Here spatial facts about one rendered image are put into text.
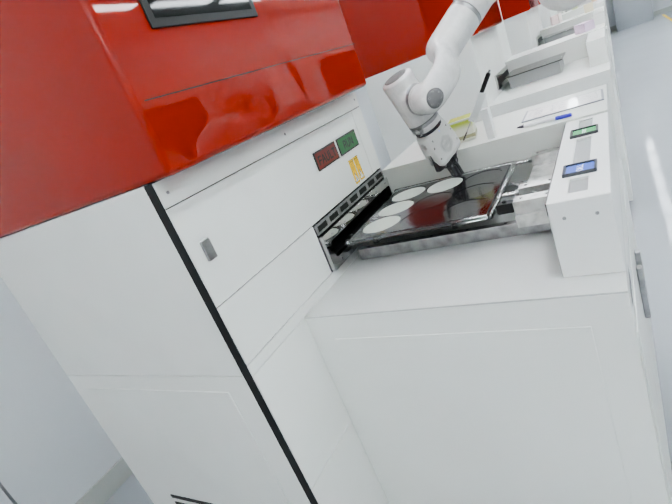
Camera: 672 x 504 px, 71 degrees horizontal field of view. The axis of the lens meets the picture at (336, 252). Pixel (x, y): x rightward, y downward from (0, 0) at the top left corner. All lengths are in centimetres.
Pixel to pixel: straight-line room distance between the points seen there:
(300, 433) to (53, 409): 150
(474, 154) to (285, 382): 82
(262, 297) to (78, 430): 160
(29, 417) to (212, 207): 161
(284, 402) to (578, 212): 65
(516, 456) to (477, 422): 10
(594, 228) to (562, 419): 37
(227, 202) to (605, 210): 66
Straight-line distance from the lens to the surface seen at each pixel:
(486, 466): 116
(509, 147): 140
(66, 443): 243
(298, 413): 106
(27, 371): 233
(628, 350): 90
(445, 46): 128
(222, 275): 90
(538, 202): 104
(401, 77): 124
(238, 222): 95
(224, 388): 103
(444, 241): 115
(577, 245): 87
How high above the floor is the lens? 125
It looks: 18 degrees down
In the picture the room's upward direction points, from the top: 22 degrees counter-clockwise
